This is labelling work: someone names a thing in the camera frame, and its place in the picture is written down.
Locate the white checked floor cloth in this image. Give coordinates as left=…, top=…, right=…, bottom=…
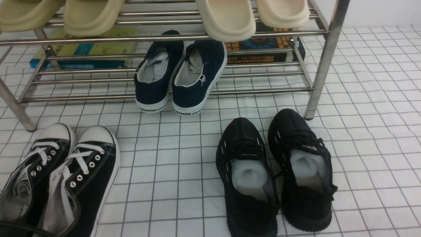
left=0, top=26, right=421, bottom=237

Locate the olive foam slipper right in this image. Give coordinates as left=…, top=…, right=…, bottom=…
left=63, top=0, right=125, bottom=37

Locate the cream foam slipper right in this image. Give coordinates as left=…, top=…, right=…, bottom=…
left=255, top=0, right=310, bottom=29

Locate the black knit sneaker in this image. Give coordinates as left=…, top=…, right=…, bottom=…
left=268, top=109, right=338, bottom=232
left=215, top=118, right=280, bottom=237

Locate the black orange book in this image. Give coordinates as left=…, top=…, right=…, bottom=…
left=225, top=37, right=290, bottom=65

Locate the black canvas sneaker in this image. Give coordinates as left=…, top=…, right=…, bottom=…
left=40, top=125, right=120, bottom=237
left=0, top=123, right=75, bottom=227

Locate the olive foam slipper left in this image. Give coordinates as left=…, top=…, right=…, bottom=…
left=0, top=0, right=65, bottom=32

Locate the navy slip-on shoe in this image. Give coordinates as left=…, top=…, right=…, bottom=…
left=134, top=40, right=186, bottom=114
left=172, top=39, right=228, bottom=116

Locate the black knit sneaker left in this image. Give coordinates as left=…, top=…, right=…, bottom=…
left=215, top=118, right=280, bottom=237

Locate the olive foam slipper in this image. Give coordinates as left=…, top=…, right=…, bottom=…
left=0, top=0, right=65, bottom=32
left=63, top=0, right=125, bottom=37

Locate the navy slip-on shoe left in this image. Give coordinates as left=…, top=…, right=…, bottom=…
left=134, top=40, right=186, bottom=114

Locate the cream foam slipper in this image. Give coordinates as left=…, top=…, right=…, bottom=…
left=255, top=0, right=310, bottom=29
left=195, top=0, right=256, bottom=42

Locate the yellow green book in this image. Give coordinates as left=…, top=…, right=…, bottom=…
left=30, top=27, right=138, bottom=69

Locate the black knit sneaker right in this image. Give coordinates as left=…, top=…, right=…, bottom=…
left=268, top=109, right=338, bottom=232

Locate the cream foam slipper left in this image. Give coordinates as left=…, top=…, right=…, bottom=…
left=195, top=0, right=256, bottom=42

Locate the steel shoe rack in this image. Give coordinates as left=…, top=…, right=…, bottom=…
left=1, top=0, right=349, bottom=132

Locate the navy slip-on shoe right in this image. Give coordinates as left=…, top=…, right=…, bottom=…
left=172, top=39, right=228, bottom=116

